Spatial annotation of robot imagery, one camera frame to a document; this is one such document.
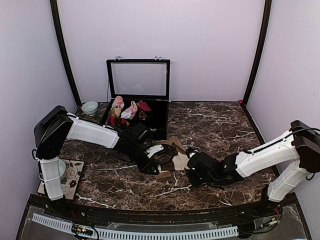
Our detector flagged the pale green bowl at back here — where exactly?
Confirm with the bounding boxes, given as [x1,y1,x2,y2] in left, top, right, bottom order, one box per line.
[81,101,99,116]

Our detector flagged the cream brown block sock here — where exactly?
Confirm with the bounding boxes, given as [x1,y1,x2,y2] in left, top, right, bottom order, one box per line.
[155,152,190,179]

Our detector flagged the pale green bowl on mat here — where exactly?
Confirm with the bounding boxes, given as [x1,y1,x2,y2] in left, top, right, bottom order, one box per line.
[58,159,67,180]

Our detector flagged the maroon orange rolled sock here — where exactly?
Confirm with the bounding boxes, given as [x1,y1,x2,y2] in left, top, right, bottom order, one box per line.
[105,114,130,127]

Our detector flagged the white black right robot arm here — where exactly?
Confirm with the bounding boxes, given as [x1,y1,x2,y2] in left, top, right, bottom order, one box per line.
[186,120,320,217]

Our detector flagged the black left frame post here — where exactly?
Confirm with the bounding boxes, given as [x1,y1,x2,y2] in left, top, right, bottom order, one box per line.
[49,0,82,107]

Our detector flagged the tan ribbed sock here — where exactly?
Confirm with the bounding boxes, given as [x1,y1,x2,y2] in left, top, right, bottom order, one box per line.
[153,136,189,165]

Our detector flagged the pink white rolled sock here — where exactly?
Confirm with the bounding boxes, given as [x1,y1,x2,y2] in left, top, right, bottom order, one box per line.
[120,101,138,120]

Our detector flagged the black front table rail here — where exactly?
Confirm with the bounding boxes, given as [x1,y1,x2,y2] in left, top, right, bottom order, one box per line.
[27,193,298,226]

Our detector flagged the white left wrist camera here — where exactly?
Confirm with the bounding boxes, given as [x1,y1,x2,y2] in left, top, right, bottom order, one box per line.
[146,144,164,159]

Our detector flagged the brown patterned small sock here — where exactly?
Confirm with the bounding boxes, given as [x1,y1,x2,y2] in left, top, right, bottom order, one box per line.
[138,111,148,121]

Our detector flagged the dark red folded sock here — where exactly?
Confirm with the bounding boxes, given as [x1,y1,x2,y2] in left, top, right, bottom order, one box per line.
[136,100,152,112]

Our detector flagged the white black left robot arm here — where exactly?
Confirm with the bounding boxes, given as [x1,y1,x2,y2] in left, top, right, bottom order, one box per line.
[31,105,161,218]

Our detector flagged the black frame post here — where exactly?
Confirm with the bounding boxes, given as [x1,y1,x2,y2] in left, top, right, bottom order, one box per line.
[242,0,272,108]
[49,0,82,107]

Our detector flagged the small circuit board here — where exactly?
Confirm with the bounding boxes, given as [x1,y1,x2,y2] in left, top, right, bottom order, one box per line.
[71,225,94,236]

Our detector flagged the beige patterned rolled sock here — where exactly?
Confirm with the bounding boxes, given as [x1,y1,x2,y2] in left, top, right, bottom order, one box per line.
[108,105,122,118]

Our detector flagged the white slotted cable duct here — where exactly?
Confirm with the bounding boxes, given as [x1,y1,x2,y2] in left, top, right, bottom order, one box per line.
[31,212,239,239]

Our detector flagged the floral placemat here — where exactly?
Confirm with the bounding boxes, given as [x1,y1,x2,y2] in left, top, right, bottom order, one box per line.
[37,157,84,201]

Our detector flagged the black right frame post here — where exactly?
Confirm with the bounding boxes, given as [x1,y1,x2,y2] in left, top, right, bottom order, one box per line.
[242,0,272,108]

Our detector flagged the black box with glass lid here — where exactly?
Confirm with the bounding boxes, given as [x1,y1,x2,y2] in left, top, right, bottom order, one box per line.
[100,57,171,140]

